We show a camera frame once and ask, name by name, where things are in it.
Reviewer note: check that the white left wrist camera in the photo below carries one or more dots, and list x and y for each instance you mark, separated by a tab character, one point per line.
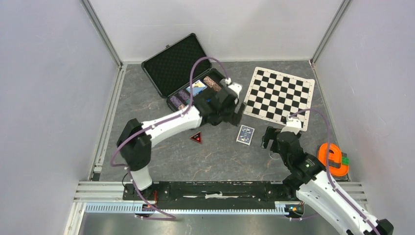
236	87

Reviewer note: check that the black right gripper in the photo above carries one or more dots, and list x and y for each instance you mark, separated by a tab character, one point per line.
269	133

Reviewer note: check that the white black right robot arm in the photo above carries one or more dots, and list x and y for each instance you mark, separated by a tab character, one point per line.
309	182

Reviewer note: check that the black poker set case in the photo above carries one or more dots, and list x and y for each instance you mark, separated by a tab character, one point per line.
178	66

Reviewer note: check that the red black all-in triangle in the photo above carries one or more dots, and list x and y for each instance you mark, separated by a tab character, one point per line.
196	138

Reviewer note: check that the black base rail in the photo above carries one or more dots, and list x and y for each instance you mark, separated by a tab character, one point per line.
221	195

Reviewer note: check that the clear round disc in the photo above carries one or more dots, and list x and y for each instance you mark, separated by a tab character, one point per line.
272	155

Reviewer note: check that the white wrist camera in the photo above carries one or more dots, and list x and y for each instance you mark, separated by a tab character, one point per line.
293	124
236	87

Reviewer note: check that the blue boxed card deck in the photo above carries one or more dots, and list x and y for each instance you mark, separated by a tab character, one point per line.
197	87

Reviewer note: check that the blue patterned card deck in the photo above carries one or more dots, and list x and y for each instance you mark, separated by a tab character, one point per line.
245	135

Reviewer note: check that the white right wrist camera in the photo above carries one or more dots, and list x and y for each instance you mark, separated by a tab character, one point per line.
293	124

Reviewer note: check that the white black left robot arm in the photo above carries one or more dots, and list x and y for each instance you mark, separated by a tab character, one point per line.
138	138

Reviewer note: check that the purple chip stack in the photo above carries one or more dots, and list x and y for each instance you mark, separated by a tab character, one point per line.
185	96
177	103

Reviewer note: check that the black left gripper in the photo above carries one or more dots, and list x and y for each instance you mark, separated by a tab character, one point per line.
232	116

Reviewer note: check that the pink chip stack upper row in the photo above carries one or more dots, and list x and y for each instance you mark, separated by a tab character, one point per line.
212	84

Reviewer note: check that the orange tape dispenser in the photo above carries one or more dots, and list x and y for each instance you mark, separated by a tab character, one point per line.
335	155

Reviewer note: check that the green toy brick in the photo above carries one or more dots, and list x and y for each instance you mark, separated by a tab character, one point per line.
345	161

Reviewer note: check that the purple chip stack front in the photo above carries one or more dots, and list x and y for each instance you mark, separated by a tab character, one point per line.
177	103

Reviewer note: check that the black white chessboard mat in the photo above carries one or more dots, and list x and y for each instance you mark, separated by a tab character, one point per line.
273	96

